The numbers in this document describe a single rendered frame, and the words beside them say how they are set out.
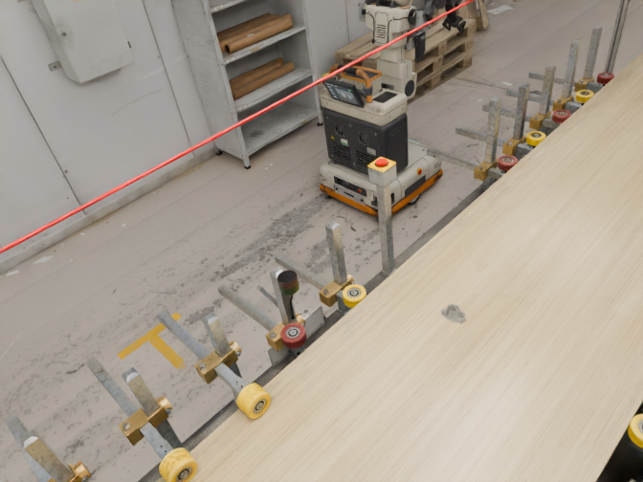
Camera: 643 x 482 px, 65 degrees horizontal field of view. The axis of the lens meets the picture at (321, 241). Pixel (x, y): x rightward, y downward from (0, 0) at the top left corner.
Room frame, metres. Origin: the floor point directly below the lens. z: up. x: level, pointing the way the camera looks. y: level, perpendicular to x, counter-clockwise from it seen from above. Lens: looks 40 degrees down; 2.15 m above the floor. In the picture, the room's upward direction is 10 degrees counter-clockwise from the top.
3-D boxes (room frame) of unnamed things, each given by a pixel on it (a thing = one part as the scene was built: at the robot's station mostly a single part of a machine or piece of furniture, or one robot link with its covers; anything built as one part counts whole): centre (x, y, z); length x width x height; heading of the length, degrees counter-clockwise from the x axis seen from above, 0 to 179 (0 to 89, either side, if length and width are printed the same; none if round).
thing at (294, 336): (1.07, 0.14, 0.85); 0.08 x 0.08 x 0.11
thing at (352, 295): (1.20, -0.08, 0.85); 0.08 x 0.08 x 0.11
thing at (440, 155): (1.98, -0.73, 0.82); 0.43 x 0.03 x 0.04; 39
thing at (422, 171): (3.06, -0.50, 0.16); 0.67 x 0.64 x 0.25; 128
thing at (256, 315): (1.23, 0.26, 0.84); 0.43 x 0.03 x 0.04; 39
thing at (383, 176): (1.47, -0.25, 1.18); 0.07 x 0.07 x 0.08; 39
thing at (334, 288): (1.29, -0.03, 0.84); 0.14 x 0.06 x 0.05; 129
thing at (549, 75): (2.25, -1.21, 0.87); 0.04 x 0.04 x 0.48; 39
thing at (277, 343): (1.13, 0.17, 0.85); 0.14 x 0.06 x 0.05; 129
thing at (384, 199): (1.47, -0.25, 0.93); 0.05 x 0.05 x 0.45; 39
